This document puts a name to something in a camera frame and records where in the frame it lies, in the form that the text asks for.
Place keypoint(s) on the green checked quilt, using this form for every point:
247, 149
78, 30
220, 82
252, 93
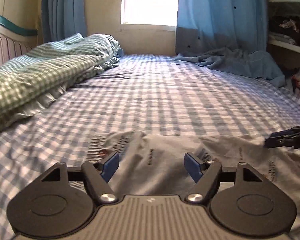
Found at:
40, 72

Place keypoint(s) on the striped headboard with teal trim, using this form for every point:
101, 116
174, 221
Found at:
7, 47

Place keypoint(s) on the bright window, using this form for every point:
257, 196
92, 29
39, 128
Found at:
150, 2

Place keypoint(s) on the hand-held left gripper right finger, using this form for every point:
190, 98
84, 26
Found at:
192, 167

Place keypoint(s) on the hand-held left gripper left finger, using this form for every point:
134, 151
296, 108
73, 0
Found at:
110, 166

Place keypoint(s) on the wide blue star curtain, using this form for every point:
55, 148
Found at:
222, 15

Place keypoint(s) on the narrow blue star curtain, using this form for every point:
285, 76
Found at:
62, 10

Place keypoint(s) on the white shelf unit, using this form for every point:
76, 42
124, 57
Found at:
287, 5

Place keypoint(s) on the blue checked bed sheet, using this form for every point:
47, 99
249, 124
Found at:
165, 92

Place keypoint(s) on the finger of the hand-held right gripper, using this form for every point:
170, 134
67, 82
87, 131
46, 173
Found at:
285, 138

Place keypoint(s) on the dark clothes pile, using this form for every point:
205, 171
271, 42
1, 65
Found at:
295, 27

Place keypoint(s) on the grey printed pants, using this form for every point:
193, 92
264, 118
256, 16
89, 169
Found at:
165, 152

